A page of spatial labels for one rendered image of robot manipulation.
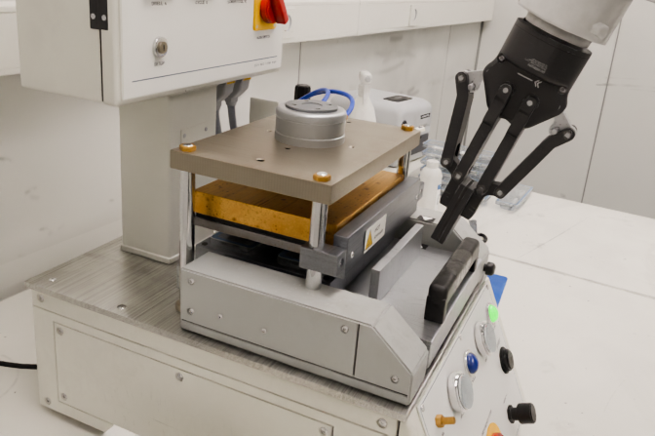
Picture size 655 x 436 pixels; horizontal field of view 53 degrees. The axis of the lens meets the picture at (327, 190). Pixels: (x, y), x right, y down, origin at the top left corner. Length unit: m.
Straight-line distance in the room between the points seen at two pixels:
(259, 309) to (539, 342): 0.60
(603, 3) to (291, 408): 0.46
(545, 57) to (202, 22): 0.37
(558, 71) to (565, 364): 0.58
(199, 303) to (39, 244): 0.59
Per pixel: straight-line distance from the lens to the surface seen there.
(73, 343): 0.82
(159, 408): 0.77
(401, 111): 1.74
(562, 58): 0.62
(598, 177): 3.26
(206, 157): 0.65
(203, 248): 0.73
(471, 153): 0.67
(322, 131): 0.70
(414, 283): 0.74
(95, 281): 0.81
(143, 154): 0.82
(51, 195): 1.21
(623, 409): 1.04
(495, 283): 1.30
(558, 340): 1.16
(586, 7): 0.61
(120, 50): 0.66
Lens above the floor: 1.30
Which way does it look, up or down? 19 degrees down
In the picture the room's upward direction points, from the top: 5 degrees clockwise
